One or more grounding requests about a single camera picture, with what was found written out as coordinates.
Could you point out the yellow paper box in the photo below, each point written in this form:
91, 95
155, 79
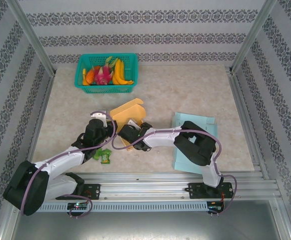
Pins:
128, 112

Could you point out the light blue paper box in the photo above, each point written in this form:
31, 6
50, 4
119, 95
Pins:
179, 120

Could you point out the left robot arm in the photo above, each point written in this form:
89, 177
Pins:
60, 160

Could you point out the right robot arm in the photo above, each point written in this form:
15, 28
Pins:
160, 136

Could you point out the teal plastic basket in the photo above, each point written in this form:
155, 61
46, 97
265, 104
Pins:
105, 89

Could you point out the orange fruit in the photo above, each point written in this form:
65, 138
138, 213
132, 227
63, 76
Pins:
90, 76

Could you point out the pink dragon fruit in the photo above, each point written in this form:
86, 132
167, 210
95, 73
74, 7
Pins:
102, 76

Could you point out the small yellow fruit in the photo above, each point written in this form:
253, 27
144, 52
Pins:
84, 73

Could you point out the yellow banana bunch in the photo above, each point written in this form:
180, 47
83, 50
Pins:
119, 72

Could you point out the small circuit board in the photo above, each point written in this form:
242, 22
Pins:
215, 207
78, 205

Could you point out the grey metal sheet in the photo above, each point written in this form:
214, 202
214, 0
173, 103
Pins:
145, 227

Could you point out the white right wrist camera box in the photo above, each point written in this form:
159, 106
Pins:
133, 123

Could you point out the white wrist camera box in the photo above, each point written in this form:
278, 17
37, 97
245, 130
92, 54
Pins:
98, 115
133, 123

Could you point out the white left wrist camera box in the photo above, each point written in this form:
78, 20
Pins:
98, 115

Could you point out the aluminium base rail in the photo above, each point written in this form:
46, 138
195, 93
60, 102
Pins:
140, 186

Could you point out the aluminium side rail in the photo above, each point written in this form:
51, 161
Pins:
246, 125
39, 125

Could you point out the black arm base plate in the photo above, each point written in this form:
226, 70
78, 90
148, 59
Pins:
95, 191
194, 192

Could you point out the aluminium frame post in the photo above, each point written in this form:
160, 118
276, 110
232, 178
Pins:
30, 35
253, 35

